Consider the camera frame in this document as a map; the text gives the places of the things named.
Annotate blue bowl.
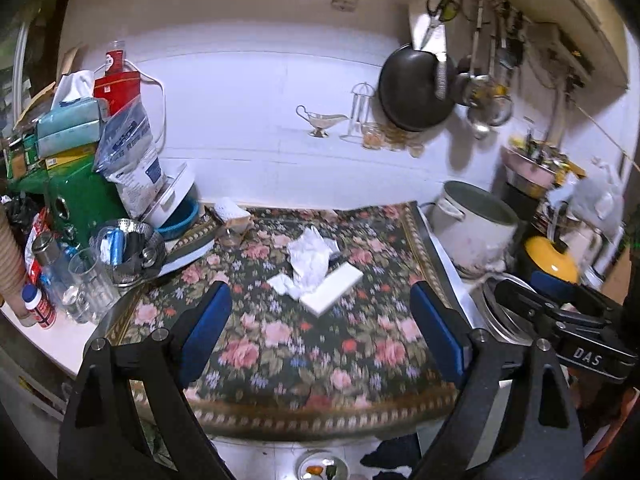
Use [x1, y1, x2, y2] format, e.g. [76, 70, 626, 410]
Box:
[157, 195, 201, 241]

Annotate white bottle with blue cap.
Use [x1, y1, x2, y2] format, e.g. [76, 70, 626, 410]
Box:
[20, 282, 56, 328]

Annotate white box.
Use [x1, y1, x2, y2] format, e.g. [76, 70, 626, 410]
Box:
[299, 261, 364, 317]

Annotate white sponge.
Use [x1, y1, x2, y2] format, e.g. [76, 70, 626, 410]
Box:
[212, 196, 252, 223]

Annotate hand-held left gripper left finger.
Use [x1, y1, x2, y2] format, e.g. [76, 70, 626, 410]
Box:
[57, 280, 236, 480]

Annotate teal tissue pack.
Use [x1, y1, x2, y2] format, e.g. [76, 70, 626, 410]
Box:
[35, 70, 111, 158]

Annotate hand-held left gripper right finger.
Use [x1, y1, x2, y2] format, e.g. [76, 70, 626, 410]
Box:
[410, 280, 586, 480]

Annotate black pot with yellow lid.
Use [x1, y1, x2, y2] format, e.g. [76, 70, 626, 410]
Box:
[522, 235, 583, 286]

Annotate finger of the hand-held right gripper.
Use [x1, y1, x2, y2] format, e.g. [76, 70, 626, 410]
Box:
[531, 270, 617, 312]
[492, 278, 567, 334]

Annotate white wire holder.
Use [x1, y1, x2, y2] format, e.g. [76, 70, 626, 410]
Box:
[340, 82, 376, 143]

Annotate round bowl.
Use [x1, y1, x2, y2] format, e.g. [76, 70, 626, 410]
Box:
[296, 450, 351, 480]

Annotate large white tissue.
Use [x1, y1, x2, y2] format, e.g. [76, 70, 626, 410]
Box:
[286, 226, 341, 291]

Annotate kitchen scissors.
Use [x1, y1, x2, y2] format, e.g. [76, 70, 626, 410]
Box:
[419, 0, 458, 51]

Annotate dark cloth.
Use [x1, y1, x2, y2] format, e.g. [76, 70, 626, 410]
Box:
[360, 432, 426, 480]

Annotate pink utensil holder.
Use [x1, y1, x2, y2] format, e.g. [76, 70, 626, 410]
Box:
[502, 132, 586, 191]

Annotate clear drinking glass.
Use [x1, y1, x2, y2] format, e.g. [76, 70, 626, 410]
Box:
[67, 250, 121, 323]

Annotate clear bag of white powder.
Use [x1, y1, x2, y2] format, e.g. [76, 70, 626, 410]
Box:
[92, 97, 168, 218]

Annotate striped folded cloth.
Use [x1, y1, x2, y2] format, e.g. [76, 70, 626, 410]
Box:
[160, 215, 226, 276]

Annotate glass jar with metal lid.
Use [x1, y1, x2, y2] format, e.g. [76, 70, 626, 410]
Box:
[31, 232, 66, 281]

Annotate wall-mounted appliance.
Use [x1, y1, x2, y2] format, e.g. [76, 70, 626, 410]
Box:
[530, 22, 601, 86]

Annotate steel strainer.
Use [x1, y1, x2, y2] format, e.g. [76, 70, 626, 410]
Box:
[482, 10, 515, 127]

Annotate yellow-green carton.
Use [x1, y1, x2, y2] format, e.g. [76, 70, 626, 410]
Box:
[45, 142, 101, 171]

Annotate steel gravy boat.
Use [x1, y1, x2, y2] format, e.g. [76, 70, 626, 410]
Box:
[296, 105, 350, 138]

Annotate white cable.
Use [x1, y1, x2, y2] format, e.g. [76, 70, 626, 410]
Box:
[125, 57, 167, 151]

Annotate floral printed table mat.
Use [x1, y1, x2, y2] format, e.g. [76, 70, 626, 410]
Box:
[100, 201, 476, 443]

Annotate white cooking pot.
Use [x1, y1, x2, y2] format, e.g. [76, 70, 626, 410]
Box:
[429, 181, 521, 278]

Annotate steel ladle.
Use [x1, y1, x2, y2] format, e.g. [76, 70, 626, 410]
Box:
[467, 0, 493, 140]

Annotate dark hanging kitchen tool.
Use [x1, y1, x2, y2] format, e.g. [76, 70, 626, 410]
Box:
[500, 2, 526, 71]

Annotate small white tissue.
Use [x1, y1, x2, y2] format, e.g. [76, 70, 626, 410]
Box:
[266, 274, 306, 302]

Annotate steel cleaver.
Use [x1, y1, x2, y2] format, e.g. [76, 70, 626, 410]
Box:
[407, 2, 451, 101]

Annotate white plastic bag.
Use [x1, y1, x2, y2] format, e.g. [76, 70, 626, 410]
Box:
[547, 157, 626, 231]

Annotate black frying pan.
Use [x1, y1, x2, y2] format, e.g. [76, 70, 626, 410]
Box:
[377, 44, 457, 132]

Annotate steel colander bowl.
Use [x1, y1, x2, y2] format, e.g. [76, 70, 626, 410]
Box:
[90, 218, 167, 288]

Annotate steel pot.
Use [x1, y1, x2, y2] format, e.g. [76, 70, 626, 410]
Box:
[480, 272, 543, 346]

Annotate white kitchen scale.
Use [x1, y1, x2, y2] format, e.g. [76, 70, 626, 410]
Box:
[142, 162, 197, 228]

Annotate green tin box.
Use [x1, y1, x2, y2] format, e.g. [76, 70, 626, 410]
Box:
[7, 172, 126, 246]

